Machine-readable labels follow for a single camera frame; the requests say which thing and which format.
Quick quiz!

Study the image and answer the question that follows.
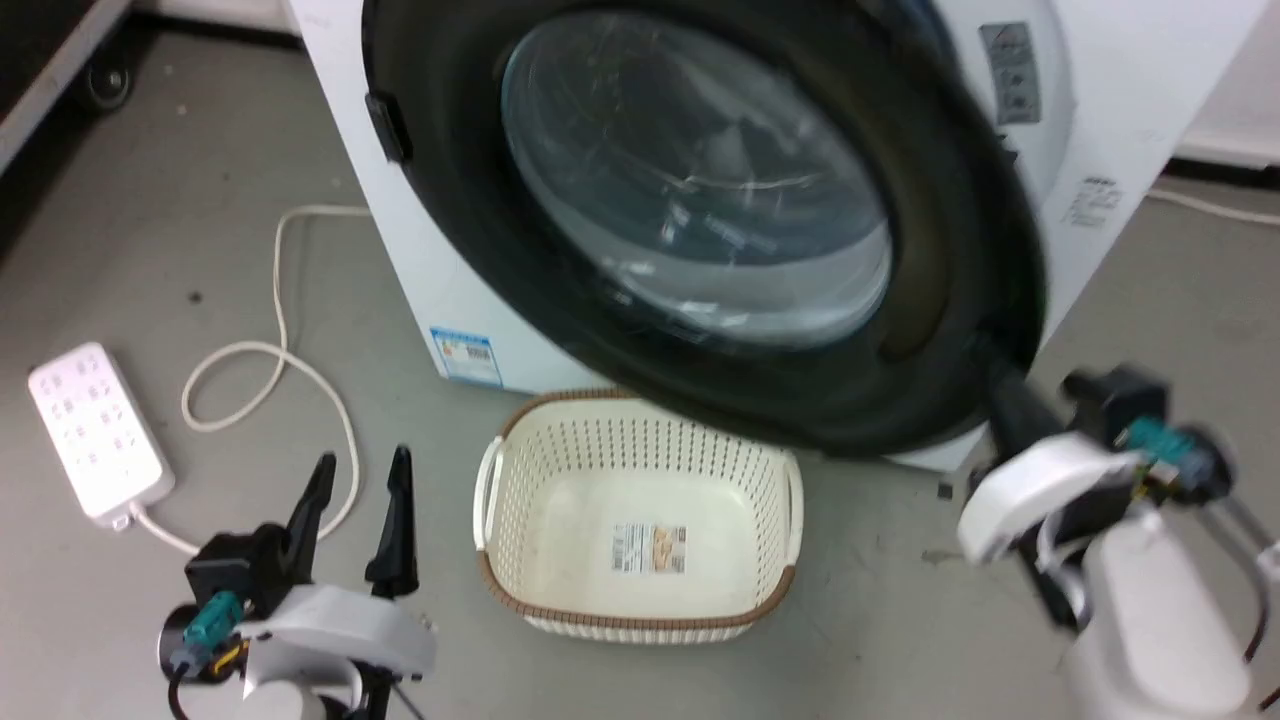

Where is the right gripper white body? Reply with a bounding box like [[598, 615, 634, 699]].
[[957, 434, 1143, 563]]

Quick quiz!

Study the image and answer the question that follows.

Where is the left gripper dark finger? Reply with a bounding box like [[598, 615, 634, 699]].
[[256, 454, 338, 589], [364, 446, 420, 599]]

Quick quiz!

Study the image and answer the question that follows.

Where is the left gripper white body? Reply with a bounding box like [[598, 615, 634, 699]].
[[238, 585, 438, 693]]

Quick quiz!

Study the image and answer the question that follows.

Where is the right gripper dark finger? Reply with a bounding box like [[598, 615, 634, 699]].
[[986, 362, 1065, 458]]

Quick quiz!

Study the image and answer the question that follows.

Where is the black round glass washer door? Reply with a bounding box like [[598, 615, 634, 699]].
[[360, 0, 1049, 459]]

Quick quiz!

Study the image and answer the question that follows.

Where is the white washing machine body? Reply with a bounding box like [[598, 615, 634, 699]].
[[285, 0, 1271, 473]]

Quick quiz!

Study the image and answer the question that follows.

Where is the blue energy label sticker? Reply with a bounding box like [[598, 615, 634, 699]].
[[430, 325, 504, 389]]

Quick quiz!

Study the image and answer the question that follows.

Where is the cream perforated laundry basket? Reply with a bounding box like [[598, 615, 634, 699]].
[[472, 388, 805, 644]]

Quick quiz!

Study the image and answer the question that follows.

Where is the white power strip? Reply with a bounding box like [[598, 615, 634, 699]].
[[27, 342, 177, 529]]

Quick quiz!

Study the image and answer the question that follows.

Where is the barcode label in basket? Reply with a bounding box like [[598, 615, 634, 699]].
[[612, 522, 689, 577]]

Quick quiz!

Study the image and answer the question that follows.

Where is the grey sticker on washer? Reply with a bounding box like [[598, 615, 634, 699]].
[[979, 20, 1043, 127]]

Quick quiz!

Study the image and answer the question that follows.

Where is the black caster wheel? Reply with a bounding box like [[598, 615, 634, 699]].
[[82, 58, 135, 112]]

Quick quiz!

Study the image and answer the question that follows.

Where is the dark wheeled cart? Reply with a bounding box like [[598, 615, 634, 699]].
[[0, 0, 136, 173]]

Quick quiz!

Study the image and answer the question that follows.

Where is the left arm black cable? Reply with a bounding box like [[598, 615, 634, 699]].
[[164, 655, 197, 720]]

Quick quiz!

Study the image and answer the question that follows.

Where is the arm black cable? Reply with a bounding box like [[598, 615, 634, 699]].
[[1200, 495, 1280, 713], [164, 655, 197, 720]]

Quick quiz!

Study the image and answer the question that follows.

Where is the white power strip cable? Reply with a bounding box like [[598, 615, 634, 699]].
[[128, 203, 373, 557]]

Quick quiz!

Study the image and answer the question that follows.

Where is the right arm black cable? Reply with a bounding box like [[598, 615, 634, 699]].
[[1200, 495, 1280, 713]]

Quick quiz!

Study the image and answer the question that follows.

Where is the thin white floor cable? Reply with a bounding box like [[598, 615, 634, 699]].
[[1145, 188, 1280, 227]]

